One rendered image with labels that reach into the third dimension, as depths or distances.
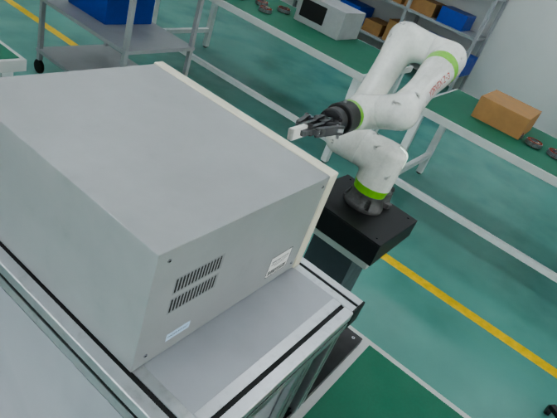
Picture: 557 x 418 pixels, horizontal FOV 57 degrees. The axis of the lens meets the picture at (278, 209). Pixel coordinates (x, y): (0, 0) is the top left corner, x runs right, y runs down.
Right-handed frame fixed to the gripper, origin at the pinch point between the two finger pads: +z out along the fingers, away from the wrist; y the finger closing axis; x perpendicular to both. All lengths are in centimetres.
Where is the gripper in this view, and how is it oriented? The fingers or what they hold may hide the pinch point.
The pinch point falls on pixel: (297, 132)
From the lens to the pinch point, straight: 131.9
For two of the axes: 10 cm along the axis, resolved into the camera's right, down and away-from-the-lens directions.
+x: 1.5, -8.8, -4.5
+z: -5.8, 2.9, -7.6
